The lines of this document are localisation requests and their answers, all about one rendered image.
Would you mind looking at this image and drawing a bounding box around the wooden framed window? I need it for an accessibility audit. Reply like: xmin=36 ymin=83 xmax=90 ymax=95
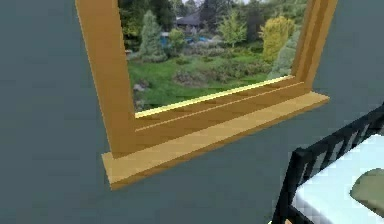
xmin=74 ymin=0 xmax=340 ymax=191

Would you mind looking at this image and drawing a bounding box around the black framed white bed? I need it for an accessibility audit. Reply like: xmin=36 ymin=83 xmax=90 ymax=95
xmin=271 ymin=103 xmax=384 ymax=224

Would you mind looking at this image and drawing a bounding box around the olive green pillow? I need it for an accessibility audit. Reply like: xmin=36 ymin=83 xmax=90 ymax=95
xmin=349 ymin=167 xmax=384 ymax=219

